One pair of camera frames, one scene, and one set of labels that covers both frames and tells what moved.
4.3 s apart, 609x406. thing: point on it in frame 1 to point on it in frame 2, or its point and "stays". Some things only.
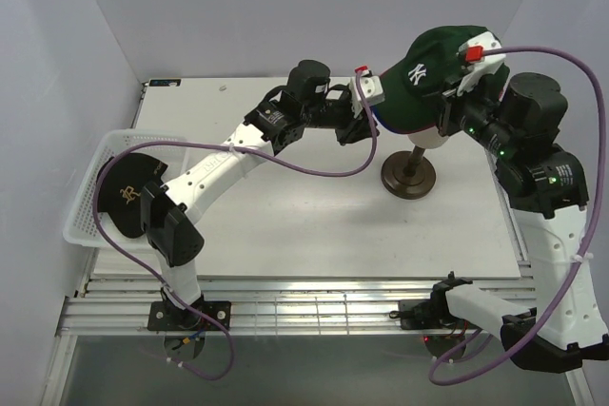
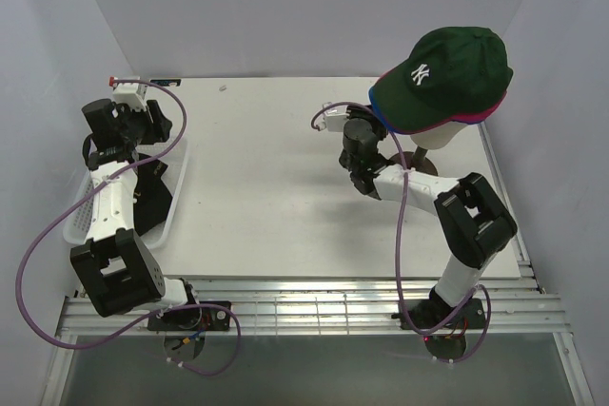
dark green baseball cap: [413, 89] stays
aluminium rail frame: [261, 307] stays
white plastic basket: [81, 227] stays
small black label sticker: [164, 82] stays
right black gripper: [450, 101] to [366, 112]
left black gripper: [355, 129] to [158, 130]
